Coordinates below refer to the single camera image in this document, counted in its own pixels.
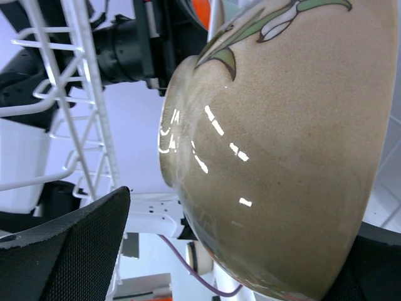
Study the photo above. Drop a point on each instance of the orange plastic bowl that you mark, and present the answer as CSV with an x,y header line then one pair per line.
x,y
202,9

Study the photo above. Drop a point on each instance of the white wire dish rack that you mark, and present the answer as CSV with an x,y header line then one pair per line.
x,y
53,118

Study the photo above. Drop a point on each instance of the large beige ceramic bowl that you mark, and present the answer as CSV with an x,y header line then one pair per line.
x,y
272,137

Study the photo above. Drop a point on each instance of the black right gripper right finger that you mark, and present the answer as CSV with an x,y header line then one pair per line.
x,y
372,270

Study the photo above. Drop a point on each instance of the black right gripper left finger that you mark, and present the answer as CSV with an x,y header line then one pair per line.
x,y
72,257

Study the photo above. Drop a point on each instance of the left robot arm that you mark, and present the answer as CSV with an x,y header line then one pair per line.
x,y
133,136

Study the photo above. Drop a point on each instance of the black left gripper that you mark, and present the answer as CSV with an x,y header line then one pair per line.
x,y
150,46

